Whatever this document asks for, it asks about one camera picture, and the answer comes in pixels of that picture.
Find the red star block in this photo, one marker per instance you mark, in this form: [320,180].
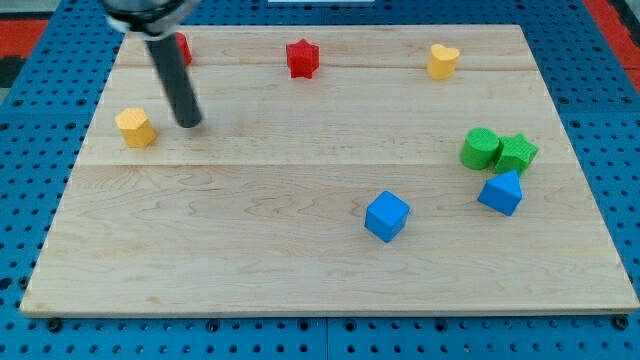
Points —
[302,59]

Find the blue cube block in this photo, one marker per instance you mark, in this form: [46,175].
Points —
[386,216]

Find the green cylinder block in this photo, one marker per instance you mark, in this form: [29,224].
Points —
[479,148]

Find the yellow heart block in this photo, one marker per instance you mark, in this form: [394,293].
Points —
[442,61]

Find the wooden board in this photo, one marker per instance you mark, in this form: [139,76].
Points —
[259,211]

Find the green star block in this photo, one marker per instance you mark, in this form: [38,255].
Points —
[514,152]

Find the blue triangular prism block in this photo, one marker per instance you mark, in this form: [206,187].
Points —
[502,193]

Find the red block behind rod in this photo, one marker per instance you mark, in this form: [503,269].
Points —
[183,46]

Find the yellow hexagon block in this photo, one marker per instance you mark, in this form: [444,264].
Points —
[135,127]

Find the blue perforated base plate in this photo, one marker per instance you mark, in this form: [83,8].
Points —
[56,56]

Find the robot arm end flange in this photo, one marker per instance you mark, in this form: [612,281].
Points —
[151,19]

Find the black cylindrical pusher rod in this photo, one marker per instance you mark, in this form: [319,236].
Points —
[169,63]

